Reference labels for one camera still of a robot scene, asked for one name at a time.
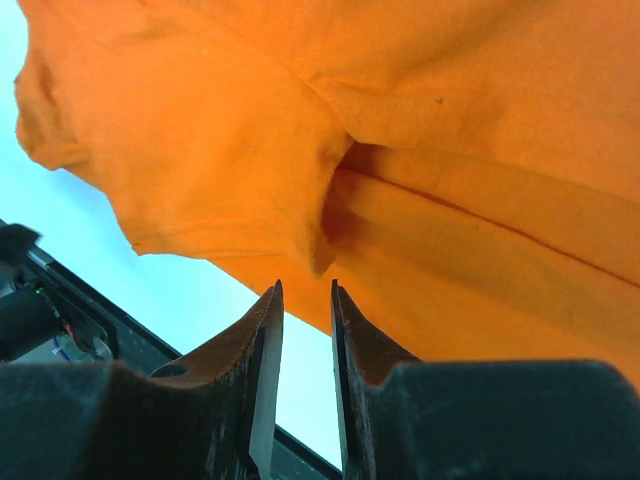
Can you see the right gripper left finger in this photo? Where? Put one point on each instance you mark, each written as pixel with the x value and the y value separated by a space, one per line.
pixel 209 414

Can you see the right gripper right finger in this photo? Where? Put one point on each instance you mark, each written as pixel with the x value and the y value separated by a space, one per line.
pixel 402 418

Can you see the orange t-shirt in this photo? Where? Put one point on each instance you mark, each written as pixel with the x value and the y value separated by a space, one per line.
pixel 468 170

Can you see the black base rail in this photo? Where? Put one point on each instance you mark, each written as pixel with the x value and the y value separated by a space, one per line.
pixel 49 315

